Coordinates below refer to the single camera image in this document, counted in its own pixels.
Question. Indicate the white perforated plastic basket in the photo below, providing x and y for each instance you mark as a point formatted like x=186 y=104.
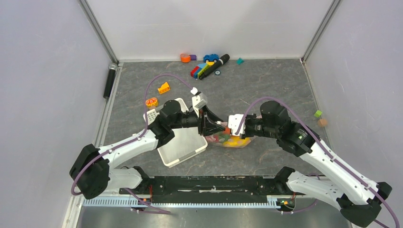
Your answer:
x=175 y=132

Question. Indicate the black microphone by wall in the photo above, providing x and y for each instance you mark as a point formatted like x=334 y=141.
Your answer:
x=110 y=80

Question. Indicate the blue toy car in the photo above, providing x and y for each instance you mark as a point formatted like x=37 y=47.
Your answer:
x=211 y=58

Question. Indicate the yellow toy fruit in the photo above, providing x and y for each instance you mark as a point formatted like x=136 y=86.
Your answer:
x=236 y=142

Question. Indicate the orange toy carrot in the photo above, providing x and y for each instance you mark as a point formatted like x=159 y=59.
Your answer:
x=227 y=131

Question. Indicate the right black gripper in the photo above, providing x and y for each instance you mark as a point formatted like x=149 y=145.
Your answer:
x=243 y=136

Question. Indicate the teal toy block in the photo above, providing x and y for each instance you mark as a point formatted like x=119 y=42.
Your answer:
x=240 y=61

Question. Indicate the black microphone on table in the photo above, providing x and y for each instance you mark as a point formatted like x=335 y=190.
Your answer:
x=221 y=61

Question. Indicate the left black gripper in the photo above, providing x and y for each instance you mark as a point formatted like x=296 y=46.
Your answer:
x=207 y=122

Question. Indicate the orange toy peeled tangerine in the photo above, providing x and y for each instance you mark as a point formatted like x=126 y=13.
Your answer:
x=152 y=103

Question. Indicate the orange toy building block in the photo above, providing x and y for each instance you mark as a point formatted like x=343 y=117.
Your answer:
x=165 y=87

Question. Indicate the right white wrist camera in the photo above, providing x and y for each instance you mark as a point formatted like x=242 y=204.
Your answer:
x=235 y=125

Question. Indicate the white slotted cable duct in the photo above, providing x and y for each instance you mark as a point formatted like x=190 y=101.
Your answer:
x=269 y=203

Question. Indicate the multicolour toy block stack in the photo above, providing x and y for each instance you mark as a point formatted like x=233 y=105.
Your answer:
x=199 y=69

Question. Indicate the green toy cube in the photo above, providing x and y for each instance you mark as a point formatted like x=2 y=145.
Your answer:
x=318 y=114

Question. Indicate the clear zip top bag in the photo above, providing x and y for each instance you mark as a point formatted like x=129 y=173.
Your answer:
x=225 y=139

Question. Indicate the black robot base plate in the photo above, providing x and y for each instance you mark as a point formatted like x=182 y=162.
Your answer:
x=212 y=189

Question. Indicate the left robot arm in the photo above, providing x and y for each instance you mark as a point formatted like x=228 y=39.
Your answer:
x=95 y=170

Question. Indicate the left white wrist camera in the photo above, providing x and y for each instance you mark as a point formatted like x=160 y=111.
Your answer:
x=199 y=100

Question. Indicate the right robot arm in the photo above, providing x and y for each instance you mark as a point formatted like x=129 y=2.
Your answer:
x=358 y=198

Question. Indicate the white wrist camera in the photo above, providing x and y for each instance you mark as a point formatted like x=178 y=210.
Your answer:
x=199 y=100
x=235 y=125

